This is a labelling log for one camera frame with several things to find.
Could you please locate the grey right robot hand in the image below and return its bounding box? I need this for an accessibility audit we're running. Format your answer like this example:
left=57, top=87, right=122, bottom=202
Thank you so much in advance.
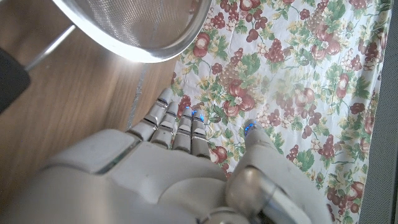
left=0, top=88, right=333, bottom=224

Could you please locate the metal mesh sieve black handle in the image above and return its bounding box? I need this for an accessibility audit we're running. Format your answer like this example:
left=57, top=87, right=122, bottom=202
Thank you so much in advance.
left=0, top=0, right=214, bottom=114

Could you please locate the floral fruit print backdrop cloth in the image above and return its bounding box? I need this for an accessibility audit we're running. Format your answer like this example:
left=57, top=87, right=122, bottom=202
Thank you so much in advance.
left=170, top=0, right=394, bottom=224

